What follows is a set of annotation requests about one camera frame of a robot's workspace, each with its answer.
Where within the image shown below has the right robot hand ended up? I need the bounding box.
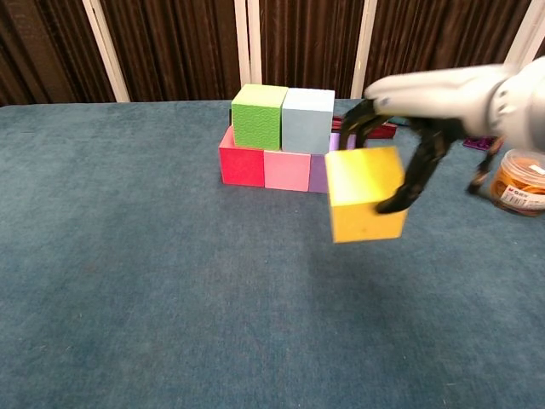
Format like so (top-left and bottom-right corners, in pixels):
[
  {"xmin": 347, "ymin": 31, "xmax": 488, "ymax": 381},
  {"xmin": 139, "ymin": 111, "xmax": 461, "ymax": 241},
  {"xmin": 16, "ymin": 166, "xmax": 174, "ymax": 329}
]
[{"xmin": 339, "ymin": 63, "xmax": 514, "ymax": 215}]

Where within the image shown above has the yellow cube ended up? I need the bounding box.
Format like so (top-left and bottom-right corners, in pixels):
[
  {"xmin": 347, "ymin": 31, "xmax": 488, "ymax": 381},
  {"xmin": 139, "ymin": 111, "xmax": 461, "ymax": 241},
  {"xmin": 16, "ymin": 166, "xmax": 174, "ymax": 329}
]
[{"xmin": 324, "ymin": 146, "xmax": 409, "ymax": 245}]

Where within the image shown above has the light blue cube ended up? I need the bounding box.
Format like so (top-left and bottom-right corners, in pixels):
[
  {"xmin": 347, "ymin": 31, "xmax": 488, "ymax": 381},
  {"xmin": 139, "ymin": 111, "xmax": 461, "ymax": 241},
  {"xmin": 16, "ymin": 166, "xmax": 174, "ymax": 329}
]
[{"xmin": 280, "ymin": 88, "xmax": 336, "ymax": 155}]

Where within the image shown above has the purple cube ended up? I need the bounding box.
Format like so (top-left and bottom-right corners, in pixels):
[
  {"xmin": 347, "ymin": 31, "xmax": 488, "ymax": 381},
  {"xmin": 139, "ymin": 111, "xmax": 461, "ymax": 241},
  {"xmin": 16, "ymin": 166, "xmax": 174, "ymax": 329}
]
[{"xmin": 308, "ymin": 132, "xmax": 359, "ymax": 194}]

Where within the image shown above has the green cube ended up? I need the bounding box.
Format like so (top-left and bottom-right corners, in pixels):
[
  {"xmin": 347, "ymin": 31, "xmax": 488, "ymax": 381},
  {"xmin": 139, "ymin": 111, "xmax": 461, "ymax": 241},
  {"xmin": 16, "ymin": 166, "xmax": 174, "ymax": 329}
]
[{"xmin": 230, "ymin": 84, "xmax": 290, "ymax": 152}]

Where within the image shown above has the red cube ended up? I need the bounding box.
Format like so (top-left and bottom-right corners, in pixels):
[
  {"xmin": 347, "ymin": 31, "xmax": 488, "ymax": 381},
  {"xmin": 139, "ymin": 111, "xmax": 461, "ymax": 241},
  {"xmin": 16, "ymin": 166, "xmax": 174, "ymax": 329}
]
[{"xmin": 218, "ymin": 125, "xmax": 267, "ymax": 188}]

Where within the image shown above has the small purple plastic brick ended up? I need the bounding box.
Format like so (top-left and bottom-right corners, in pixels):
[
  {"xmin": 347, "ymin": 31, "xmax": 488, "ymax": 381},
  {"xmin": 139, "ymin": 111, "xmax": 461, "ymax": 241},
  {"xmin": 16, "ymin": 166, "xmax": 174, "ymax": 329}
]
[{"xmin": 462, "ymin": 135, "xmax": 498, "ymax": 152}]

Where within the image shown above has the red folding paper fan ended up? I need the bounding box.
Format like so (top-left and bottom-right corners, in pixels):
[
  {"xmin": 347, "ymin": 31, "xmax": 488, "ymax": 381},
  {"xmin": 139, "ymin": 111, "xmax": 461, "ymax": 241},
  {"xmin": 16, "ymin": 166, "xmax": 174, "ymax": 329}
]
[{"xmin": 228, "ymin": 108, "xmax": 398, "ymax": 141}]

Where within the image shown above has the clear tub of rubber bands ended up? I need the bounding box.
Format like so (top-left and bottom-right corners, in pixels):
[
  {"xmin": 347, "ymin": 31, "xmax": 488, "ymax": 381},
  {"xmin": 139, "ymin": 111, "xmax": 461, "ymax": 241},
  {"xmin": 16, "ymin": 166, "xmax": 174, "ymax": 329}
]
[{"xmin": 487, "ymin": 147, "xmax": 545, "ymax": 218}]

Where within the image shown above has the pink cube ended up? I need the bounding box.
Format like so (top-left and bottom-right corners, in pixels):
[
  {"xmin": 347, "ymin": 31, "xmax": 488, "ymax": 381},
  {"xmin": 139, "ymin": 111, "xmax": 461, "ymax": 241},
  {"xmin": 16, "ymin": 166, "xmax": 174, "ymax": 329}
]
[{"xmin": 263, "ymin": 148, "xmax": 312, "ymax": 193}]

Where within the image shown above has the dark brown curtain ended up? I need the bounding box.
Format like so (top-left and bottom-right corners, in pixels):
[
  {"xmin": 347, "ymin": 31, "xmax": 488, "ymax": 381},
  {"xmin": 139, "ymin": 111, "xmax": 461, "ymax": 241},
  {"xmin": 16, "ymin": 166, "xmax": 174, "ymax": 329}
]
[{"xmin": 0, "ymin": 0, "xmax": 545, "ymax": 107}]

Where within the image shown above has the teal felt table cover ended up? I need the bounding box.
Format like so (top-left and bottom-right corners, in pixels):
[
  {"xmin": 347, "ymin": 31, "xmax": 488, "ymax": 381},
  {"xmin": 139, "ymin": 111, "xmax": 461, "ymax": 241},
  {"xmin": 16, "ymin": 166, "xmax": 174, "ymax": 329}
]
[{"xmin": 0, "ymin": 96, "xmax": 545, "ymax": 409}]

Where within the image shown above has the white partition frame post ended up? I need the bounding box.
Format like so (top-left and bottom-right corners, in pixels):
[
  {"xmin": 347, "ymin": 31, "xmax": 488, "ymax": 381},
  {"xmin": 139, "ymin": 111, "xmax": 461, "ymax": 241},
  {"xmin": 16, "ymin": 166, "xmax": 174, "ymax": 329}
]
[
  {"xmin": 81, "ymin": 0, "xmax": 131, "ymax": 103},
  {"xmin": 497, "ymin": 0, "xmax": 545, "ymax": 73},
  {"xmin": 349, "ymin": 0, "xmax": 380, "ymax": 100},
  {"xmin": 233, "ymin": 0, "xmax": 264, "ymax": 101}
]

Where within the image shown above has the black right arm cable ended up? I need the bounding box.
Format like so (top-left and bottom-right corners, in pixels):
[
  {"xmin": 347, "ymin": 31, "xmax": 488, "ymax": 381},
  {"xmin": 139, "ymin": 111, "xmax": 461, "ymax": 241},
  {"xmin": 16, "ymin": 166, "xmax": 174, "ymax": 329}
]
[{"xmin": 467, "ymin": 135, "xmax": 507, "ymax": 196}]

